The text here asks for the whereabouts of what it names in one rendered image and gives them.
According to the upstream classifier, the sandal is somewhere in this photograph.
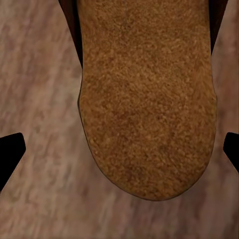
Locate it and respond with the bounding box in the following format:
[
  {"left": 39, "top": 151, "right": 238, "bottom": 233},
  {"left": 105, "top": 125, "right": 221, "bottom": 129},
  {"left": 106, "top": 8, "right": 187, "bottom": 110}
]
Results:
[{"left": 58, "top": 0, "right": 228, "bottom": 201}]

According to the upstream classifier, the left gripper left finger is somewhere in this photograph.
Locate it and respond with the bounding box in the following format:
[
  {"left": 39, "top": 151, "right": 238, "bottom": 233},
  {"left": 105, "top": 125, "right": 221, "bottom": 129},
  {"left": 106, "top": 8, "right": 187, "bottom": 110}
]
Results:
[{"left": 0, "top": 132, "right": 26, "bottom": 192}]

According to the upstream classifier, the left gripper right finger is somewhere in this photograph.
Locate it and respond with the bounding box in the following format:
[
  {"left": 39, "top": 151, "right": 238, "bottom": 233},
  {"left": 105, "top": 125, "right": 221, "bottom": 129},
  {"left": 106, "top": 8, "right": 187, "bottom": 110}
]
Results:
[{"left": 223, "top": 132, "right": 239, "bottom": 173}]

